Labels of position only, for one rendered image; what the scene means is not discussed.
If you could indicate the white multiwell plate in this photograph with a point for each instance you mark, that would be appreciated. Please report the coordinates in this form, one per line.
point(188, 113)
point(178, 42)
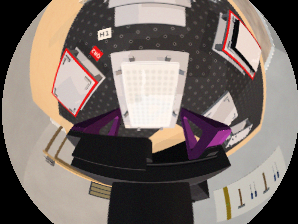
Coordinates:
point(150, 89)

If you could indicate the grey rectangular frame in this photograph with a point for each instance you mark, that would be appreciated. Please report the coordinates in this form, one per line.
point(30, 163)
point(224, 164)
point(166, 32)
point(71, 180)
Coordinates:
point(222, 110)

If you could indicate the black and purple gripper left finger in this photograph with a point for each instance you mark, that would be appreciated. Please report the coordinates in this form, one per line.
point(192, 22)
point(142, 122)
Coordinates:
point(94, 124)

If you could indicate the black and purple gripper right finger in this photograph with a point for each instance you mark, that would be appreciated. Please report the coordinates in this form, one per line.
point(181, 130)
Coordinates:
point(214, 133)

